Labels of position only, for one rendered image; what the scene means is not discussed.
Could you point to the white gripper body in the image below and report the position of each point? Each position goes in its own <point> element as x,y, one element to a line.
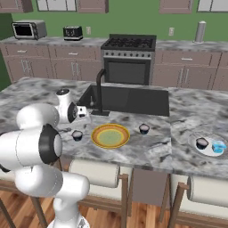
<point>86,119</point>

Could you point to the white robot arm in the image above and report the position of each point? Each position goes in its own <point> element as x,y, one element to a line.
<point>32,145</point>

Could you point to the dark yogurt container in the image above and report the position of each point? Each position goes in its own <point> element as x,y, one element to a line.
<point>144,128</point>
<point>202,143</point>
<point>77,135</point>

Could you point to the yellow round plate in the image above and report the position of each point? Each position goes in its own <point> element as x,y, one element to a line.
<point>110,136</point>

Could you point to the black sink tap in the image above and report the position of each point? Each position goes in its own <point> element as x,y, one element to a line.
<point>100,89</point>

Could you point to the black sink basin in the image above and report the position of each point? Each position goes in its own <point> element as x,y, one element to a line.
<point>133,99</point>

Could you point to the white cushioned wooden stool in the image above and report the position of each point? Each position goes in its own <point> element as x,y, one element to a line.
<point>201,193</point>
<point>98,178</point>

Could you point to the brown base cupboard run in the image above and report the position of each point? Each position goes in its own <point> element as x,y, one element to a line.
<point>190,69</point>
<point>50,62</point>

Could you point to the steel range with oven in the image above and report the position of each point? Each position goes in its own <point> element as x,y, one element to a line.
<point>129,63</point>

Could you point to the black toaster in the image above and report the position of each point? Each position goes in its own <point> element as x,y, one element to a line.
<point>73,32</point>

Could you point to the silver toaster oven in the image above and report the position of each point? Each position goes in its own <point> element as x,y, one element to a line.
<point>29,29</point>

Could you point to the white framed window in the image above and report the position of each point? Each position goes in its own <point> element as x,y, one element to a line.
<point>56,4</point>
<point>212,5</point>

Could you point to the blue small container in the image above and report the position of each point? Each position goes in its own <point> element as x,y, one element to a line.
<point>219,146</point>

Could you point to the steel cylinder canister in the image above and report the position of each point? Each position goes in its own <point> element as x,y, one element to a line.
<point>200,31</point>

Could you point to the white wall outlet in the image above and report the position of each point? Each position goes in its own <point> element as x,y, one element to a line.
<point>171,31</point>
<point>88,30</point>

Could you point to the brown wall cupboard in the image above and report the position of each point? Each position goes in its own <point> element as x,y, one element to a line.
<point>175,6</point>
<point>92,5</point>
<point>14,5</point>

